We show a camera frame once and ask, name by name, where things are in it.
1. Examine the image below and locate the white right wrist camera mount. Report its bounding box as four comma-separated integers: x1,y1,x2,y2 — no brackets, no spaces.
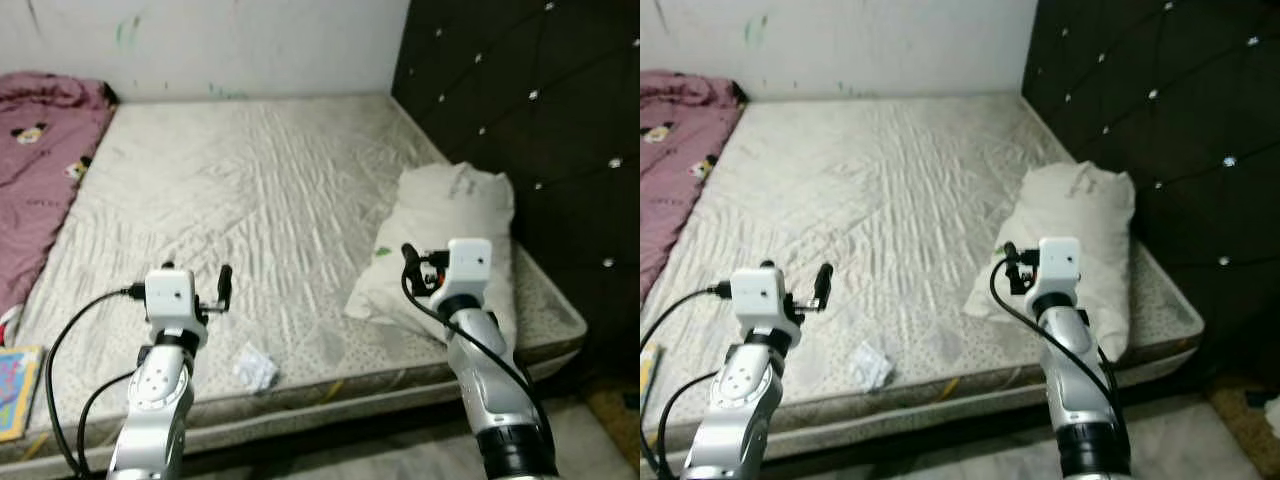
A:
1037,237,1083,296
445,238,494,301

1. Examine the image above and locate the grey quilted mattress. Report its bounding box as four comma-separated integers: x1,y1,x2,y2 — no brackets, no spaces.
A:
640,93,1206,471
0,95,589,466

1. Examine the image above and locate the black left camera cable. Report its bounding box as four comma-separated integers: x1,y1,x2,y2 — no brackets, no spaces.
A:
45,286,147,473
640,285,734,479

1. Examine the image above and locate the white paper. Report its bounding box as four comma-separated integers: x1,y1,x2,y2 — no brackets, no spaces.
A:
232,343,279,393
850,342,894,391

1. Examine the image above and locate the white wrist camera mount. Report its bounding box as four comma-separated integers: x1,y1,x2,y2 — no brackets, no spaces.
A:
143,268,211,346
730,266,803,346
445,238,494,301
1037,237,1083,296

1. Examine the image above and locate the black tufted headboard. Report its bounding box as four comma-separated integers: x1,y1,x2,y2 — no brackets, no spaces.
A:
392,0,641,371
1020,0,1280,381

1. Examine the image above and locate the white pillow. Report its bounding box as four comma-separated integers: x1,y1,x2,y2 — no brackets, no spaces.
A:
962,162,1136,361
345,163,518,351

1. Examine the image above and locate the colourful children's book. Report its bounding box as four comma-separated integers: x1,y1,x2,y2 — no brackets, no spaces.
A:
640,342,663,411
0,345,46,443

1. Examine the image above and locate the pink cartoon print blanket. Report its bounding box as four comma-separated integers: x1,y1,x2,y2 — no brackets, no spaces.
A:
0,72,119,321
640,70,746,301

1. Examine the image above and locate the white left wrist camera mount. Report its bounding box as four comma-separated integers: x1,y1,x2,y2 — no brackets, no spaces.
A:
730,266,803,346
143,268,211,346

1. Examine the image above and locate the brown floor mat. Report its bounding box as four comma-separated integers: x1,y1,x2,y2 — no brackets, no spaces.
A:
1205,380,1280,480
585,385,641,471

